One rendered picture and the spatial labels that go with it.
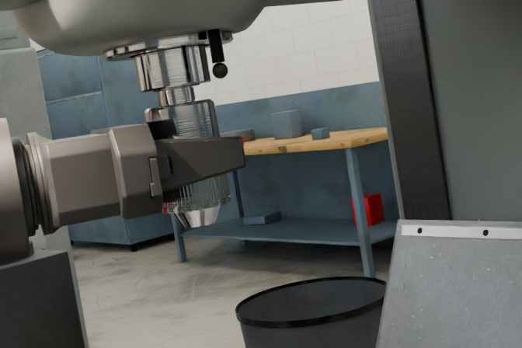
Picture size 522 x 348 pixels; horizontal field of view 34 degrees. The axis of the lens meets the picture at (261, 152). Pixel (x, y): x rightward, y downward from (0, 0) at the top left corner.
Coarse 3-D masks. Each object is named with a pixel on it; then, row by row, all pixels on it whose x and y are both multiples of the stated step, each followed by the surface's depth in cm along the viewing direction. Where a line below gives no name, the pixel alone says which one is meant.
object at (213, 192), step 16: (160, 128) 55; (176, 128) 54; (192, 128) 54; (208, 128) 55; (224, 176) 56; (176, 192) 55; (192, 192) 55; (208, 192) 55; (224, 192) 56; (176, 208) 55; (192, 208) 55
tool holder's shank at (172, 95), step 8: (168, 88) 55; (176, 88) 55; (184, 88) 56; (192, 88) 56; (160, 96) 56; (168, 96) 55; (176, 96) 55; (184, 96) 55; (192, 96) 56; (168, 104) 56
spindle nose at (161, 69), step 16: (176, 48) 54; (192, 48) 55; (144, 64) 55; (160, 64) 54; (176, 64) 54; (192, 64) 54; (208, 64) 56; (144, 80) 55; (160, 80) 54; (176, 80) 54; (192, 80) 54; (208, 80) 56
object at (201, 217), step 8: (208, 208) 56; (216, 208) 56; (176, 216) 56; (184, 216) 56; (192, 216) 56; (200, 216) 56; (208, 216) 56; (216, 216) 57; (184, 224) 56; (192, 224) 56; (200, 224) 56
